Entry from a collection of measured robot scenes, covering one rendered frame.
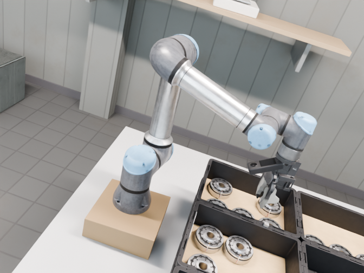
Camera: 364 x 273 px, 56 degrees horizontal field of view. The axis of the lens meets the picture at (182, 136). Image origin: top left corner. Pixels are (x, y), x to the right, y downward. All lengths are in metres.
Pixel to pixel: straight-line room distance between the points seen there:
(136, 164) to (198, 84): 0.38
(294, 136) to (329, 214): 0.59
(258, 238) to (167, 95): 0.62
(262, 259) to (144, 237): 0.43
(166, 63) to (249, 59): 2.05
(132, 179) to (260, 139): 0.50
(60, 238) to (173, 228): 0.44
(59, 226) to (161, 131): 0.52
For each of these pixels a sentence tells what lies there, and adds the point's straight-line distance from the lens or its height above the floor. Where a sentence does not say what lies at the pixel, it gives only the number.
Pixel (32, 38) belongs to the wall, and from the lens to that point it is 3.68.
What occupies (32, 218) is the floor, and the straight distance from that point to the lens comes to 2.36.
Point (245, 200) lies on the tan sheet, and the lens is 1.53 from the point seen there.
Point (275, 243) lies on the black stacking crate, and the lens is 1.34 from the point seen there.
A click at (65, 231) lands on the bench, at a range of 1.38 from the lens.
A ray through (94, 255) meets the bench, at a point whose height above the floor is 0.70.
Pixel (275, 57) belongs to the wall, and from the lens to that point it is 3.05.
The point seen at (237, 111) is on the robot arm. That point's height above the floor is 1.33.
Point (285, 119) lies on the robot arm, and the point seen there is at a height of 1.32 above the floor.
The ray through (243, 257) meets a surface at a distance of 1.26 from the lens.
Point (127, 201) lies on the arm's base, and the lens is 1.31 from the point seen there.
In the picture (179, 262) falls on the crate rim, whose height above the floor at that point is 0.93.
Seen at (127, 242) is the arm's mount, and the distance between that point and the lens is 1.30.
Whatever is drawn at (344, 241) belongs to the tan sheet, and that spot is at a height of 0.83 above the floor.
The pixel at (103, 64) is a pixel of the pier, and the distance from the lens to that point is 3.17.
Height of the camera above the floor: 1.75
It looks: 31 degrees down
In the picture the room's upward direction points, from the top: 18 degrees clockwise
